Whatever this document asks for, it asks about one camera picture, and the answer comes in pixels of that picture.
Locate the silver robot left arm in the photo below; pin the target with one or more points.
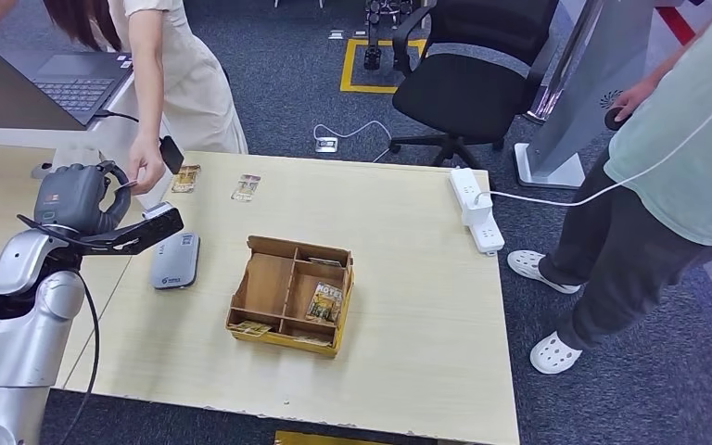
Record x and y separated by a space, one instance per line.
18 344

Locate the person's left forearm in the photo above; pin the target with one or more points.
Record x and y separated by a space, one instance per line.
147 104

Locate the black round hand controller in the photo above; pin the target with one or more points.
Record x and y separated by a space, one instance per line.
614 120

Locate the black wheeled equipment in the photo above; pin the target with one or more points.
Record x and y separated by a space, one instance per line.
372 56

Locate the white perforated clog shoe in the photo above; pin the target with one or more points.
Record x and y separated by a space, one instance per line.
552 353
537 270

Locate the white power strip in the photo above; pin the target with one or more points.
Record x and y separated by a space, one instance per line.
487 236

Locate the wooden compartment box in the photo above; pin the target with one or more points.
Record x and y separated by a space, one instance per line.
270 285

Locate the black laptop power adapter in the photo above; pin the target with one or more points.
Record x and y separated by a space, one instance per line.
172 155

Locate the hotel room key card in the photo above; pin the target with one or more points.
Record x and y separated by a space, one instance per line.
325 262
250 328
185 179
246 188
324 302

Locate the person's right hand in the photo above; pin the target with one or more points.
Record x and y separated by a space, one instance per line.
632 98

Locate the white crumpled tissue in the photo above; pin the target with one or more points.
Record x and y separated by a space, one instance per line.
70 156

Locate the black office chair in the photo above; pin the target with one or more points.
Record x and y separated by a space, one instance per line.
460 92

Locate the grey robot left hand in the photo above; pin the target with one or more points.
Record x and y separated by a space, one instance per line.
76 196

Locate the white charger plug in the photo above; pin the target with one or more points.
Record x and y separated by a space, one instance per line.
477 212

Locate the metal floor socket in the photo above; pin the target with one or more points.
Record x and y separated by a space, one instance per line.
326 145

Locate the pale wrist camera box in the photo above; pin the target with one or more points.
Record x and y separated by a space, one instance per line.
158 211

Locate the dark grey laptop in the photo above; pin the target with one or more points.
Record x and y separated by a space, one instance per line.
73 86

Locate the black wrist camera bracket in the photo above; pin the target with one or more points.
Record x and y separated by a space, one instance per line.
135 236

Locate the grey card reader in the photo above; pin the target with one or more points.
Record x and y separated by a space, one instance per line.
175 261

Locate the white reception counter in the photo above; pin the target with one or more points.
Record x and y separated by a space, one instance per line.
116 144

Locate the grey metal floor stand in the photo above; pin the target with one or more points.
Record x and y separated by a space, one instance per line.
577 104

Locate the person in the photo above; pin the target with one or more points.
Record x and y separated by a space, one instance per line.
675 184
196 92

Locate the person's left hand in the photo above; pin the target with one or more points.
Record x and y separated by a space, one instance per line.
146 163

